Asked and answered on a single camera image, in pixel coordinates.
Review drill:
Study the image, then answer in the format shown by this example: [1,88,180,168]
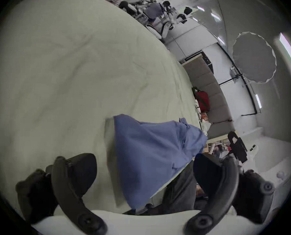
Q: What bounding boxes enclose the blue shirt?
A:
[113,114,208,209]

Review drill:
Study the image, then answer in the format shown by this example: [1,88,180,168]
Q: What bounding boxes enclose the person's legs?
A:
[122,161,209,215]

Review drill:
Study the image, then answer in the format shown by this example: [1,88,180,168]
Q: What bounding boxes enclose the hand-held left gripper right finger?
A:
[184,153,276,235]

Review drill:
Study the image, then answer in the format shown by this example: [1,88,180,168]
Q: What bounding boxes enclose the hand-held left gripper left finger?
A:
[15,153,108,235]

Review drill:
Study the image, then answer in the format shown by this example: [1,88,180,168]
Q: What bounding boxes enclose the grey photo umbrella on stand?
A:
[219,31,277,117]

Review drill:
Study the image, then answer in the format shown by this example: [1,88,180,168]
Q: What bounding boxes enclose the red bag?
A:
[194,90,210,112]

